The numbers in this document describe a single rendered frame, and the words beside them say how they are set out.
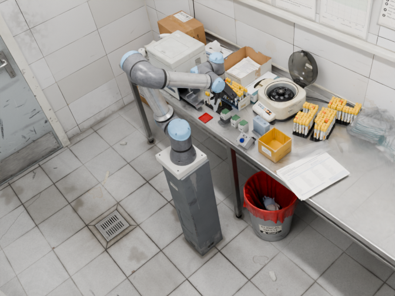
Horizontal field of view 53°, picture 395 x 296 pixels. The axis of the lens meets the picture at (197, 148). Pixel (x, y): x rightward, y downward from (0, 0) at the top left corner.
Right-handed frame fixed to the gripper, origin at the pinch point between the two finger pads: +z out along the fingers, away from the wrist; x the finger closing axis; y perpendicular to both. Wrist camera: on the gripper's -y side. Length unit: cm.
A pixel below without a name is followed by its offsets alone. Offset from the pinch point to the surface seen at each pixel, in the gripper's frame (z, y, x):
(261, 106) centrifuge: 6.9, -11.0, -19.7
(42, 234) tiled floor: 99, 86, 128
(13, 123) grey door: 48, 162, 97
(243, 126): 6.0, -15.8, 0.3
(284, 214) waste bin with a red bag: 60, -50, 2
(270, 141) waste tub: 11.1, -32.3, -4.7
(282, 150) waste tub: 5.2, -44.9, -0.4
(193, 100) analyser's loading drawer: 7.3, 26.1, 4.6
